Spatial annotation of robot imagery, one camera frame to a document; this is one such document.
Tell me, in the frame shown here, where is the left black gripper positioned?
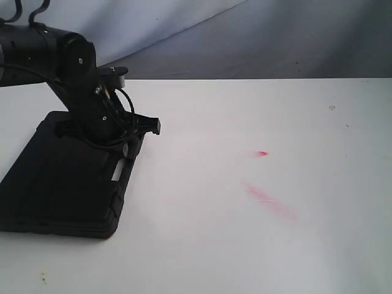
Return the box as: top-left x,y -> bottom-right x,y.
55,88 -> 161,162

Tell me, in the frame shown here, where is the black plastic tool case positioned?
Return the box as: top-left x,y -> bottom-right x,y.
1,111 -> 135,239

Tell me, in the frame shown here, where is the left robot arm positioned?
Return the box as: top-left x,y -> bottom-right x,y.
1,24 -> 161,151

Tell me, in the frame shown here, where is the white backdrop cloth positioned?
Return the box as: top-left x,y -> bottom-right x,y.
0,0 -> 392,80

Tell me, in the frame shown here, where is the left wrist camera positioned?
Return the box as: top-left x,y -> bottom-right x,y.
98,67 -> 129,90

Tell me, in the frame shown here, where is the left black cable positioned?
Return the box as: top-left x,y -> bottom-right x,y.
0,0 -> 137,151

